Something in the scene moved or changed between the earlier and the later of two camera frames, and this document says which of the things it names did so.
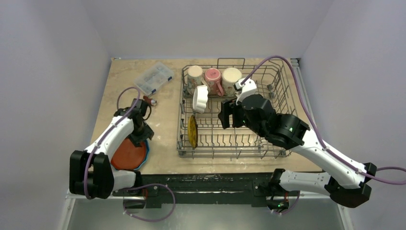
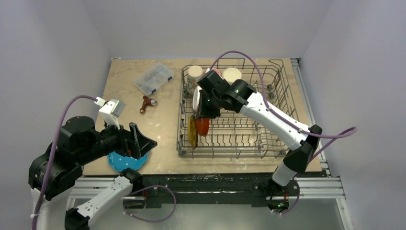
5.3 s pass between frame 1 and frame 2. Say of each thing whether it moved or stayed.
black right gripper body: moved
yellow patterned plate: stayed
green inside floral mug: stayed
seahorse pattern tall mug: stayed
